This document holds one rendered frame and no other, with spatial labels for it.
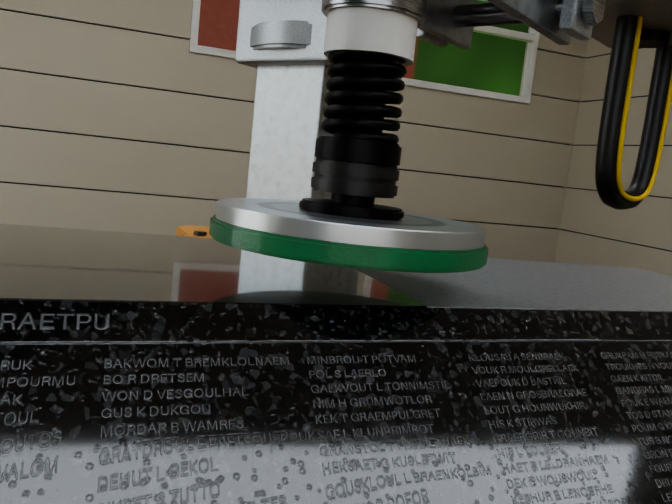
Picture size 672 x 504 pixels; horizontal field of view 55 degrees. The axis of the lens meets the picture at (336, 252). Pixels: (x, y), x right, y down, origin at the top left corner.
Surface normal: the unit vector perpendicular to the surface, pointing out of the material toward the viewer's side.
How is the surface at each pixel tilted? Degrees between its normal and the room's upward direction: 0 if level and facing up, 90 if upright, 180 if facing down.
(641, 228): 90
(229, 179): 90
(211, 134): 90
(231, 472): 45
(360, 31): 90
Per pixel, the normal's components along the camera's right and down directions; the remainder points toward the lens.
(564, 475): 0.33, -0.58
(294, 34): -0.31, 0.09
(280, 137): -0.62, 0.04
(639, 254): -0.95, -0.06
